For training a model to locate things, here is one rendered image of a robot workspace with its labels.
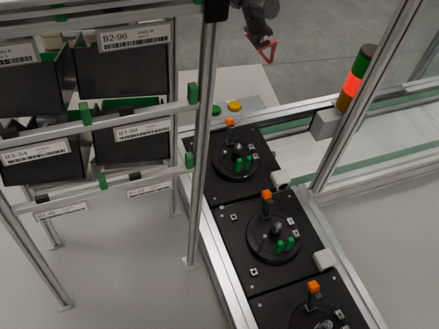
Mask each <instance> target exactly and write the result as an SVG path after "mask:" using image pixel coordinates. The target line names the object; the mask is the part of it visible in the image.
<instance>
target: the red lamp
mask: <svg viewBox="0 0 439 329"><path fill-rule="evenodd" d="M360 83H361V79H359V78H357V77H356V76H354V75H353V73H352V72H351V70H350V72H349V74H348V77H347V78H346V81H345V83H344V85H343V90H344V92H345V93H346V94H348V95H349V96H351V97H354V95H355V92H356V91H357V88H358V87H359V84H360Z"/></svg>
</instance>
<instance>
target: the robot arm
mask: <svg viewBox="0 0 439 329"><path fill-rule="evenodd" d="M229 5H230V6H231V7H232V8H236V9H239V10H240V8H241V7H242V11H243V14H244V18H245V21H246V25H247V26H245V27H244V30H245V31H246V32H245V33H244V34H245V36H246V37H247V38H248V40H249V41H250V42H251V43H252V44H253V46H254V47H255V49H256V50H257V52H258V53H259V54H260V55H261V56H262V58H263V59H264V60H265V61H266V62H267V63H268V64H270V63H272V62H273V59H274V53H275V50H276V46H277V43H278V41H277V40H276V39H273V40H266V41H264V37H265V36H266V35H267V37H269V36H271V35H273V31H272V29H271V28H270V27H269V26H268V25H267V23H266V21H265V18H266V19H270V20H271V19H274V18H275V17H277V15H278V13H279V11H280V3H279V0H230V4H229ZM268 47H272V48H271V53H270V59H268V58H267V57H266V55H265V54H264V53H263V50H264V49H266V48H268Z"/></svg>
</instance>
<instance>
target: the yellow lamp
mask: <svg viewBox="0 0 439 329"><path fill-rule="evenodd" d="M352 99H353V97H351V96H349V95H348V94H346V93H345V92H344V90H343V88H342V90H341V92H340V94H339V96H338V98H337V101H336V107H337V108H338V109H339V110H340V111H341V112H343V113H346V111H347V109H348V107H349V105H350V103H351V101H352Z"/></svg>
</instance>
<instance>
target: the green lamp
mask: <svg viewBox="0 0 439 329"><path fill-rule="evenodd" d="M370 62H371V60H370V59H367V58H366V57H365V56H363V55H362V53H361V51H360V50H359V52H358V54H357V57H356V58H355V61H354V63H353V65H352V68H351V72H352V73H353V75H354V76H356V77H357V78H359V79H363V76H364V75H365V72H366V70H367V68H368V66H369V65H370Z"/></svg>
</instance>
